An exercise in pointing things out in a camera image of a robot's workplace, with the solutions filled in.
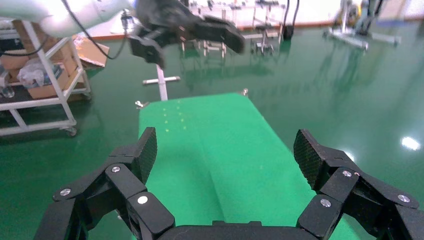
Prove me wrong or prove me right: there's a brown cardboard storage box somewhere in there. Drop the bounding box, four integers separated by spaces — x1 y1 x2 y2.
11 19 79 75
0 52 32 72
28 67 80 100

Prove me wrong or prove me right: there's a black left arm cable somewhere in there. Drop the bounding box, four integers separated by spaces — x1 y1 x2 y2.
60 0 130 61

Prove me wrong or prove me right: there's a white metal table leg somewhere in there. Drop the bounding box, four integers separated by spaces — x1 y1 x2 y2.
142 64 181 102

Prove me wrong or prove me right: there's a flat torn cardboard piece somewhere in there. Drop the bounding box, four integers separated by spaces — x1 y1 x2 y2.
73 34 111 69

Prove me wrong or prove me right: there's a grey wheeled equipment stand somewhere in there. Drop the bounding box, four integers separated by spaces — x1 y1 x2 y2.
323 0 403 52

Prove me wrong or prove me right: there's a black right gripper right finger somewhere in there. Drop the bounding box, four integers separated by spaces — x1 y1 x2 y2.
293 128 424 240

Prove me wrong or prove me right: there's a white metal shelf cart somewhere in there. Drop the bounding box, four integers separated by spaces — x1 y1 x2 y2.
0 19 92 137

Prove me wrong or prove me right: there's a clear plastic bag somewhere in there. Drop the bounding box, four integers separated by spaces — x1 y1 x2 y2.
16 58 64 90

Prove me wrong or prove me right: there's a green table cloth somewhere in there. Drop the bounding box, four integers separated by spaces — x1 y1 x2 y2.
130 92 365 240

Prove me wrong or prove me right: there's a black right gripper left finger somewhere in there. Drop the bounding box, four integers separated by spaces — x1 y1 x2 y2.
33 126 176 240

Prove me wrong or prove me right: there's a white metal frame rack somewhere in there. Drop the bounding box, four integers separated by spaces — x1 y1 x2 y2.
178 38 234 61

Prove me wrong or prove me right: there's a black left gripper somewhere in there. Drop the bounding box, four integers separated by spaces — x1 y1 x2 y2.
128 0 246 69

